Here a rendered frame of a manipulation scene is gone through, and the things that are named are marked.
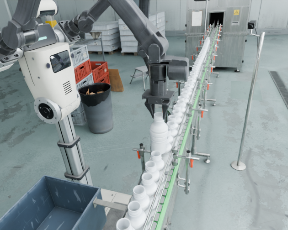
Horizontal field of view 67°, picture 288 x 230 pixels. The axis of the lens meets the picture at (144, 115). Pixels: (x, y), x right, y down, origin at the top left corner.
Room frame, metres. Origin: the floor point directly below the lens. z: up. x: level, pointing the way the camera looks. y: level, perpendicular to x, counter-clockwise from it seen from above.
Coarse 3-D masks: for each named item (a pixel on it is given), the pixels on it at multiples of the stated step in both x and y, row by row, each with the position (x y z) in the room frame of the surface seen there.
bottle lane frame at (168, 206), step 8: (208, 64) 2.59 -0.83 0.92; (200, 88) 1.67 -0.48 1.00; (200, 96) 1.72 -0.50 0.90; (192, 112) 1.25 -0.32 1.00; (192, 120) 1.24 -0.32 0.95; (184, 136) 0.98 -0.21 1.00; (184, 144) 0.92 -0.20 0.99; (184, 152) 0.93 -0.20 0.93; (184, 160) 0.94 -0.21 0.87; (176, 168) 0.74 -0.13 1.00; (176, 176) 0.73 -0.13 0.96; (176, 184) 0.73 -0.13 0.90; (168, 192) 0.61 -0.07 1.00; (176, 192) 0.73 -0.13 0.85; (168, 200) 0.58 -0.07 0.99; (168, 208) 0.58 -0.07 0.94; (160, 216) 0.50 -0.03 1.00; (168, 216) 0.58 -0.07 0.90; (160, 224) 0.47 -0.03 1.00
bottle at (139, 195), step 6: (138, 186) 0.49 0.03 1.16; (138, 192) 0.49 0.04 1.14; (144, 192) 0.47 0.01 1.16; (132, 198) 0.48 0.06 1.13; (138, 198) 0.46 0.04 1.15; (144, 198) 0.46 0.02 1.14; (144, 204) 0.45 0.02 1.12; (144, 210) 0.45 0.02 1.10; (150, 216) 0.47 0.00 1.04; (150, 222) 0.46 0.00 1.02
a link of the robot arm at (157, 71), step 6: (150, 66) 0.68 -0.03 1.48; (156, 66) 0.66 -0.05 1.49; (162, 66) 0.67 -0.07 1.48; (168, 66) 0.66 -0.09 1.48; (150, 72) 0.68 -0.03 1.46; (156, 72) 0.66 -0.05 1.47; (162, 72) 0.67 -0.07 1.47; (150, 78) 0.68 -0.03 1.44; (156, 78) 0.66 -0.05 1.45; (162, 78) 0.67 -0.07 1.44
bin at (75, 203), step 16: (48, 176) 0.80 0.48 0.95; (32, 192) 0.73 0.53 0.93; (48, 192) 0.80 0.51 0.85; (64, 192) 0.77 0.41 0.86; (80, 192) 0.74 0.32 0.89; (96, 192) 0.68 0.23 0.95; (16, 208) 0.64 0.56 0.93; (32, 208) 0.70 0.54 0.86; (48, 208) 0.77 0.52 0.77; (64, 208) 0.79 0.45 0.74; (80, 208) 0.75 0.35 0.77; (96, 208) 0.65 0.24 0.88; (112, 208) 0.61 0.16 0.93; (0, 224) 0.57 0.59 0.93; (16, 224) 0.62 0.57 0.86; (32, 224) 0.67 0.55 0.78; (48, 224) 0.70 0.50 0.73; (64, 224) 0.69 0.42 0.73; (80, 224) 0.55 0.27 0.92; (96, 224) 0.63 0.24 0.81
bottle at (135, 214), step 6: (132, 204) 0.43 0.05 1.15; (138, 204) 0.43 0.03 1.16; (132, 210) 0.44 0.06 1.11; (138, 210) 0.40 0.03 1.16; (126, 216) 0.42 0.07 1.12; (132, 216) 0.40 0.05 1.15; (138, 216) 0.40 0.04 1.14; (144, 216) 0.41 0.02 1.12; (132, 222) 0.39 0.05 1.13; (138, 222) 0.39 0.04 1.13; (144, 222) 0.40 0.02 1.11; (138, 228) 0.39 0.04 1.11
